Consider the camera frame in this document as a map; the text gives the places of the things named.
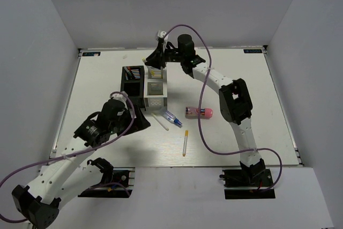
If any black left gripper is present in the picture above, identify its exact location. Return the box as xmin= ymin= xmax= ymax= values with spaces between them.
xmin=110 ymin=104 xmax=151 ymax=137

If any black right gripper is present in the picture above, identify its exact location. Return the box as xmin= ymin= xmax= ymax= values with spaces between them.
xmin=146 ymin=42 xmax=185 ymax=70

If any green gel pen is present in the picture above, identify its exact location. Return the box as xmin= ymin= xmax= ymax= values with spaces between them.
xmin=124 ymin=67 xmax=131 ymax=80

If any pale yellow highlighter marker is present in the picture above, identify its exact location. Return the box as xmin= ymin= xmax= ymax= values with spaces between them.
xmin=151 ymin=113 xmax=169 ymax=131

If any clear blue glue bottle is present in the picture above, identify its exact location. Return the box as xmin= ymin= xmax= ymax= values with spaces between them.
xmin=162 ymin=110 xmax=183 ymax=127

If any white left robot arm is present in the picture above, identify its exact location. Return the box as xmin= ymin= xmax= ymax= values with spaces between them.
xmin=12 ymin=96 xmax=151 ymax=228

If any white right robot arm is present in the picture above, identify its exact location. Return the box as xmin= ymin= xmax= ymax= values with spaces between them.
xmin=145 ymin=31 xmax=265 ymax=186

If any black pen holder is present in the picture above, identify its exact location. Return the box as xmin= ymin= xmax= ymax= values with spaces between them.
xmin=121 ymin=65 xmax=145 ymax=109

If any white pen holder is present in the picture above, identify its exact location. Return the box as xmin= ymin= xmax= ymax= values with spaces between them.
xmin=144 ymin=66 xmax=168 ymax=113

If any pink crayon jar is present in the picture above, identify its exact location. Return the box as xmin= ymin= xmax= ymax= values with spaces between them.
xmin=185 ymin=106 xmax=213 ymax=119

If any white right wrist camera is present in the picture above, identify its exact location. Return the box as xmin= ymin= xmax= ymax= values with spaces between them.
xmin=155 ymin=30 xmax=168 ymax=50

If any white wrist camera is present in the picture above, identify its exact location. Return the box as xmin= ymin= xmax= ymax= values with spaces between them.
xmin=109 ymin=92 xmax=127 ymax=103
xmin=155 ymin=30 xmax=168 ymax=50

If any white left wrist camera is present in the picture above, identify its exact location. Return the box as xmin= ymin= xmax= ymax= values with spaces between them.
xmin=109 ymin=92 xmax=127 ymax=103

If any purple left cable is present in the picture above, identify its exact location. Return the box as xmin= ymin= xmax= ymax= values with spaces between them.
xmin=0 ymin=91 xmax=136 ymax=223

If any purple cable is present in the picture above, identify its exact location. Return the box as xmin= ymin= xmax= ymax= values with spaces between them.
xmin=166 ymin=24 xmax=284 ymax=193
xmin=0 ymin=91 xmax=136 ymax=223

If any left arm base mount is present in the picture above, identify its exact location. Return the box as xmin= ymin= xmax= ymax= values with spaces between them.
xmin=78 ymin=168 xmax=135 ymax=198

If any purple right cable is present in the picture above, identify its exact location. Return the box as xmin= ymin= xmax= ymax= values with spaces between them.
xmin=166 ymin=24 xmax=284 ymax=193

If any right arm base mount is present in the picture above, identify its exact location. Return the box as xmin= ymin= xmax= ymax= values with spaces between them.
xmin=219 ymin=169 xmax=275 ymax=200

